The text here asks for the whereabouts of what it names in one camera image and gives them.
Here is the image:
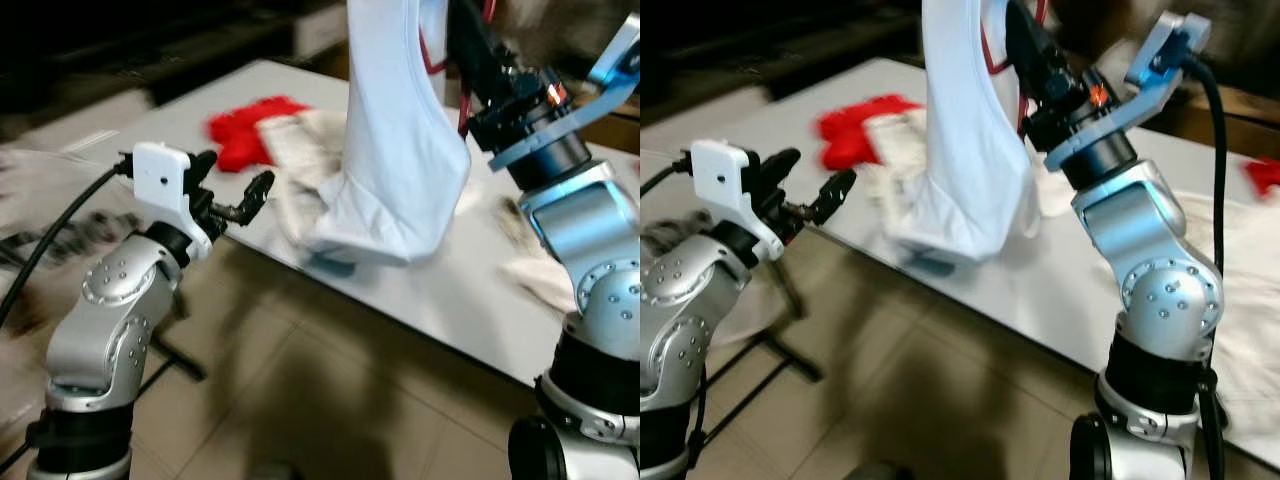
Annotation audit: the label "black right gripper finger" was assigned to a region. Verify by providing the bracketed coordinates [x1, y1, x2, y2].
[470, 0, 516, 86]
[447, 0, 496, 91]
[1025, 0, 1073, 91]
[1005, 0, 1051, 96]

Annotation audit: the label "cream white jacket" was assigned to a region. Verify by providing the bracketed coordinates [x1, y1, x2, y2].
[862, 0, 1046, 269]
[258, 0, 473, 267]

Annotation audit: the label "red cloth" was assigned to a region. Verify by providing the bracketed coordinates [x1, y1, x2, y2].
[817, 94, 923, 171]
[207, 96, 311, 173]
[1243, 158, 1280, 197]

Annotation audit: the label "black metal stand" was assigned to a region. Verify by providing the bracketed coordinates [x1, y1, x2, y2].
[140, 295, 213, 384]
[695, 285, 826, 471]

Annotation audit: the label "white table black legs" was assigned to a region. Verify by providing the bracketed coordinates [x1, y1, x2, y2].
[700, 55, 1280, 471]
[0, 58, 641, 389]

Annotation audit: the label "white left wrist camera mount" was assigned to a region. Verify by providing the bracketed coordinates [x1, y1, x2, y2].
[690, 139, 787, 263]
[132, 141, 217, 264]

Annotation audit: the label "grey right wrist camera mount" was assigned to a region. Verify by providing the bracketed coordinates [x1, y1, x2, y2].
[1045, 10, 1213, 173]
[488, 12, 641, 173]

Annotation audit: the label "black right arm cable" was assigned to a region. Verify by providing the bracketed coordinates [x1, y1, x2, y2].
[1180, 50, 1231, 480]

